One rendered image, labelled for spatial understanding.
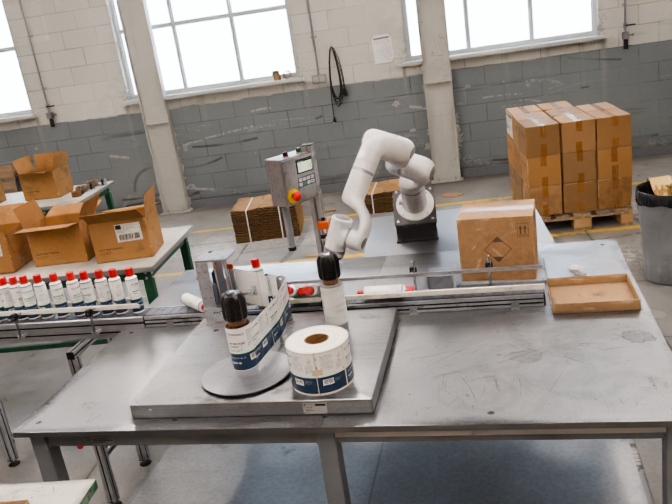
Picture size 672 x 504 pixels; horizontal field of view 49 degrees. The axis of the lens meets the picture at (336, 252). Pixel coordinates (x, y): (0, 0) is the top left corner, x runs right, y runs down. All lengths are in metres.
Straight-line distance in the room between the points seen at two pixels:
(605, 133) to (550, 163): 0.47
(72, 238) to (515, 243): 2.69
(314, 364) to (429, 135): 6.17
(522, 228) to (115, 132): 6.66
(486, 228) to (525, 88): 5.43
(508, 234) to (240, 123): 5.87
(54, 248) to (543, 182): 3.76
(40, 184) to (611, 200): 4.86
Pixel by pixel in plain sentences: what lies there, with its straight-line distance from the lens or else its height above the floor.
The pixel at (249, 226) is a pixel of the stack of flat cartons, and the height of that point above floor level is 0.15.
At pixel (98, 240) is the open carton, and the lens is 4.48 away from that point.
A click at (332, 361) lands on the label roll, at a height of 0.98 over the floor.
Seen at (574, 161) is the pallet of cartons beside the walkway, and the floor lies 0.57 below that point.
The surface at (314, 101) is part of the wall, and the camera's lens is 8.35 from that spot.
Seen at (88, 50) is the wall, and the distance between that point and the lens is 9.00.
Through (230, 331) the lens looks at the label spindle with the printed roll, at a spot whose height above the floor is 1.06.
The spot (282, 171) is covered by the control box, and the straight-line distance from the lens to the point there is 2.84.
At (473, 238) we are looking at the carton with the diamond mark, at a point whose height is 1.04.
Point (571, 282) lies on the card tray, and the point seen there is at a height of 0.85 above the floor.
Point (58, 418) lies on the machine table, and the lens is 2.68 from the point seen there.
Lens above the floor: 1.98
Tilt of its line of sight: 18 degrees down
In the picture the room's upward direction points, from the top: 9 degrees counter-clockwise
